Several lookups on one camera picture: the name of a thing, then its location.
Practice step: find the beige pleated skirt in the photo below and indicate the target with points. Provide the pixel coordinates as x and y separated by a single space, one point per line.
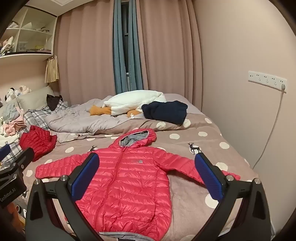
52 69

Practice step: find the beige pillow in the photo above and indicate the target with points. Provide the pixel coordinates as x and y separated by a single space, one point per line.
34 98

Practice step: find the pink-red hooded puffer jacket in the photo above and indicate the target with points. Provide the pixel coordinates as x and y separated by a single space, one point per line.
129 180

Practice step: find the dark red puffer jacket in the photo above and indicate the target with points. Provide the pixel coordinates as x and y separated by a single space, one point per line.
37 141

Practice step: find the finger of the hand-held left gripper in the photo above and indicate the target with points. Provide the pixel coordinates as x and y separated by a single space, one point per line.
4 152
24 156

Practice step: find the white power plug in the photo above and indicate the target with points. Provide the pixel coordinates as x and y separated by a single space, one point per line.
283 88

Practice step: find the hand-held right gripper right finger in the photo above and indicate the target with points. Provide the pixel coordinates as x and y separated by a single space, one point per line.
208 176

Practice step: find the dark window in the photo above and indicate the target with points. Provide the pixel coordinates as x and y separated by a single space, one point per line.
125 27

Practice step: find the blue curtain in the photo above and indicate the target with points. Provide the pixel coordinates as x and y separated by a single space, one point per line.
136 53

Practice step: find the navy blue garment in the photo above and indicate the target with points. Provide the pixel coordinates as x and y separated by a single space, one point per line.
165 111

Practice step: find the mixed small clothes heap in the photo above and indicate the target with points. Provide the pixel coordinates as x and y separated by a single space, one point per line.
6 46

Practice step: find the white wall socket strip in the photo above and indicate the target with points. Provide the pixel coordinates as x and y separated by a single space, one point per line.
266 79

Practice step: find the grey quilt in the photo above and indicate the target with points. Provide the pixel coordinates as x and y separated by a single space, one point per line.
76 118

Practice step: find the white wall shelf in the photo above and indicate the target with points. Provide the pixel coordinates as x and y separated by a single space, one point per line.
27 52

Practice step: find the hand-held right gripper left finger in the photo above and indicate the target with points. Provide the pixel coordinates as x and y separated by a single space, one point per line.
85 176

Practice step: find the plaid pillow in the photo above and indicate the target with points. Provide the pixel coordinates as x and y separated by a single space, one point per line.
39 115

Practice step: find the black cloth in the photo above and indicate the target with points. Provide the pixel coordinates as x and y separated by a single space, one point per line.
53 102

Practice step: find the white goose plush toy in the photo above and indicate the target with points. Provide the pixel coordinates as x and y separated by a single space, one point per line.
134 102

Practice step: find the pink curtain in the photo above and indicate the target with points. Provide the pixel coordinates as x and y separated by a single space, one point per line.
85 53
171 51

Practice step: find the pastel clothes pile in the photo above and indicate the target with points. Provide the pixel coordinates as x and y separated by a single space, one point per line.
11 120

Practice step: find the black and white plush dog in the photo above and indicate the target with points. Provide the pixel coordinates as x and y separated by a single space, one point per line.
9 94

